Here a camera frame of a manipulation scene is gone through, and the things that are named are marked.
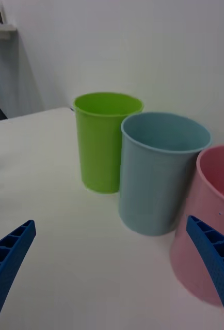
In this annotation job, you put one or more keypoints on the pale blue plastic bin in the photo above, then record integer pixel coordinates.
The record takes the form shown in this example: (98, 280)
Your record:
(153, 185)

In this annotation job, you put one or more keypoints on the yellow-green plastic bin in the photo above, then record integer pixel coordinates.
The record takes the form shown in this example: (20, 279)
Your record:
(99, 149)

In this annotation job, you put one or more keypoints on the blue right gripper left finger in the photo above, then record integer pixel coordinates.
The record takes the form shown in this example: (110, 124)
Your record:
(6, 268)

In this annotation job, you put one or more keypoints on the white wall shelf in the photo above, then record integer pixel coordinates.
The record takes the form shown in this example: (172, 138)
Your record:
(1, 31)

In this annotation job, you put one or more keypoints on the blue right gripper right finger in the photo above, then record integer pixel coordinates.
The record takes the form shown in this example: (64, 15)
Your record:
(217, 257)

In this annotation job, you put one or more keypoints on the pink plastic bin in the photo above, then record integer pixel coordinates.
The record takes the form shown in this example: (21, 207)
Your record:
(194, 257)

